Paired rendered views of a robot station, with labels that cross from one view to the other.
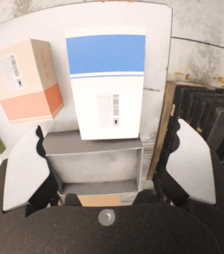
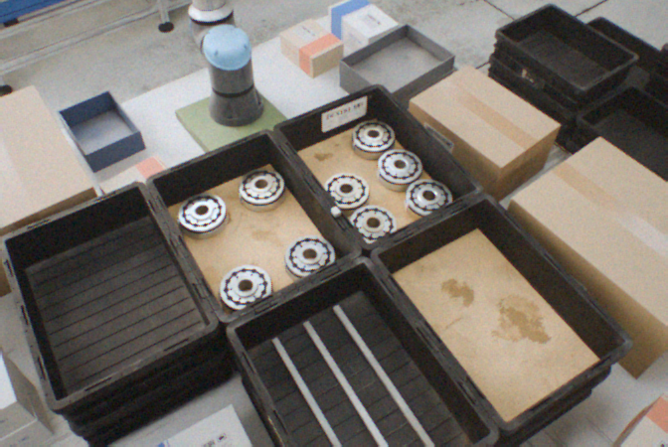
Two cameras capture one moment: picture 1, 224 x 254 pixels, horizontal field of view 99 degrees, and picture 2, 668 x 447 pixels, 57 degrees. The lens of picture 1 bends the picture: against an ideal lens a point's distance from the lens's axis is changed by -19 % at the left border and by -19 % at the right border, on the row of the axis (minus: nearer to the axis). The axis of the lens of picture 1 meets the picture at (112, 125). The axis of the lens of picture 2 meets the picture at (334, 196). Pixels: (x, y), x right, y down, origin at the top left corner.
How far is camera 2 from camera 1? 1.92 m
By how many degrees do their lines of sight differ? 67
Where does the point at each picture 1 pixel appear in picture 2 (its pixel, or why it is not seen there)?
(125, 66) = (362, 5)
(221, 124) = (557, 56)
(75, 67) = (342, 14)
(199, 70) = not seen: hidden behind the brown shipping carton
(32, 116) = (328, 46)
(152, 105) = not seen: hidden behind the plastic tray
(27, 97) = (320, 39)
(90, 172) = (400, 77)
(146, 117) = not seen: hidden behind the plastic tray
